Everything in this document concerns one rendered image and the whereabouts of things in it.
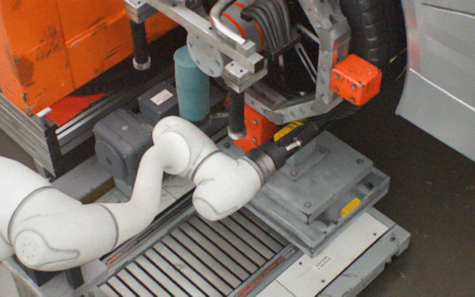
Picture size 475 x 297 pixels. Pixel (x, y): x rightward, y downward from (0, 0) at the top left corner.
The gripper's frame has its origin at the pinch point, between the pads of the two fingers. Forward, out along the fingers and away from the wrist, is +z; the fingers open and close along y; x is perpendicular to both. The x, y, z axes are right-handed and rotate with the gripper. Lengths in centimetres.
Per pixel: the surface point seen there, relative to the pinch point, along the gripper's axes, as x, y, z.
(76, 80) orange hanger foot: 39, -51, -30
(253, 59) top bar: 25.2, 23.4, -23.4
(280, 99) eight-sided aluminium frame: 8.1, -10.3, -0.6
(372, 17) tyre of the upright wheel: 18.8, 31.1, 4.3
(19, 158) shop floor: 26, -116, -38
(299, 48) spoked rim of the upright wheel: 17.9, -0.4, 5.7
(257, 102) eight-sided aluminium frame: 10.6, -13.5, -5.2
